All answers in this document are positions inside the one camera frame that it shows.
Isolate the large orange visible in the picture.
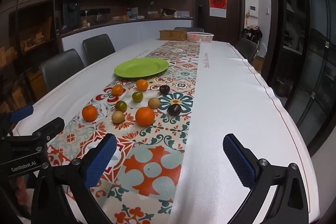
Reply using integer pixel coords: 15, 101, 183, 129
135, 107, 155, 127
81, 105, 98, 122

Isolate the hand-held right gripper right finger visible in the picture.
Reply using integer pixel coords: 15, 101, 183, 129
223, 133, 309, 224

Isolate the dark brown door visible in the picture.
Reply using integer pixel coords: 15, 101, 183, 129
192, 0, 244, 43

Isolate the black water dispenser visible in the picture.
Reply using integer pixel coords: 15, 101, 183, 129
62, 0, 81, 30

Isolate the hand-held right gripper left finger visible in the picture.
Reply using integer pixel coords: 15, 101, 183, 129
31, 133, 118, 224

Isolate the woven wicker box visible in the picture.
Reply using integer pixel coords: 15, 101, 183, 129
159, 30, 188, 41

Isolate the black wall power strip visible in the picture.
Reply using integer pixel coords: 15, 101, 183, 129
80, 9, 111, 16

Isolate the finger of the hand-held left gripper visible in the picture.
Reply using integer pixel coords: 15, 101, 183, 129
8, 105, 34, 122
29, 117, 65, 145

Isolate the glass display cabinet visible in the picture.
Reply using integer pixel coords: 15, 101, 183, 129
0, 0, 58, 114

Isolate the pile of bags and clothes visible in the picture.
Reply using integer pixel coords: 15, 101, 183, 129
240, 26, 263, 43

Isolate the white counter cabinet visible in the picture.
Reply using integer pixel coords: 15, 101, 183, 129
59, 18, 193, 51

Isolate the white plastic basket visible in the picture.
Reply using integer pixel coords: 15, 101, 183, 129
186, 32, 215, 44

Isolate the grey dining chair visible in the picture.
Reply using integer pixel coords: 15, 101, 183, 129
174, 27, 204, 33
234, 38, 259, 63
83, 34, 116, 65
39, 49, 86, 93

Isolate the red and white door poster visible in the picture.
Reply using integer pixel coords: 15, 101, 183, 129
209, 0, 227, 18

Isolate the green plate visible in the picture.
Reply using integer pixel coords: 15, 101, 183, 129
114, 57, 170, 79

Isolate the white floral patterned tablecloth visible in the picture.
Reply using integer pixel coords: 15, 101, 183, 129
12, 39, 317, 224

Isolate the sliding glass door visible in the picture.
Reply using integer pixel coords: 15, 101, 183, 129
268, 0, 336, 156

